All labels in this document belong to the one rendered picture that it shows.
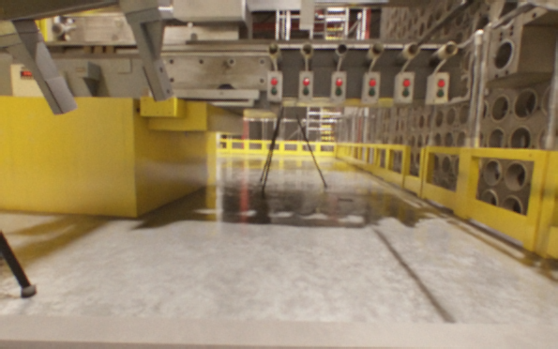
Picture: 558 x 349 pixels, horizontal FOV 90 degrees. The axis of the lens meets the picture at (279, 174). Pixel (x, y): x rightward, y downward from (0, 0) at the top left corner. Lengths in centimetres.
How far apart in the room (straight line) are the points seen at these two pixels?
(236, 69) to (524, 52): 184
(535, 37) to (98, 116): 262
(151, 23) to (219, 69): 145
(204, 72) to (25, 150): 101
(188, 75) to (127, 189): 75
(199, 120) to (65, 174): 73
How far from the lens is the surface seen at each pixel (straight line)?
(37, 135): 186
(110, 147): 161
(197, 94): 172
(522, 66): 248
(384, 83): 172
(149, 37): 36
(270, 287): 83
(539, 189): 144
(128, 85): 206
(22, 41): 43
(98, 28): 232
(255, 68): 174
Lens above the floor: 40
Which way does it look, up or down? 7 degrees down
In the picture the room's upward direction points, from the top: 2 degrees clockwise
